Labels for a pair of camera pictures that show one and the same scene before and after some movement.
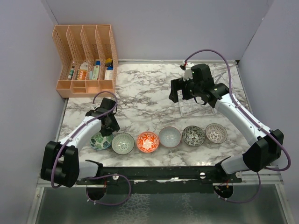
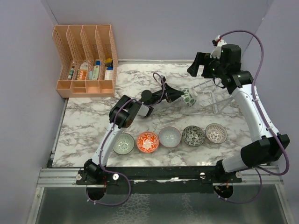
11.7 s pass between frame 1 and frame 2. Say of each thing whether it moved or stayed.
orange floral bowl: stayed
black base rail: stayed
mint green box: stayed
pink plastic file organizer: stayed
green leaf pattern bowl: moved
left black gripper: moved
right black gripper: moved
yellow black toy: stayed
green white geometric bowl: stayed
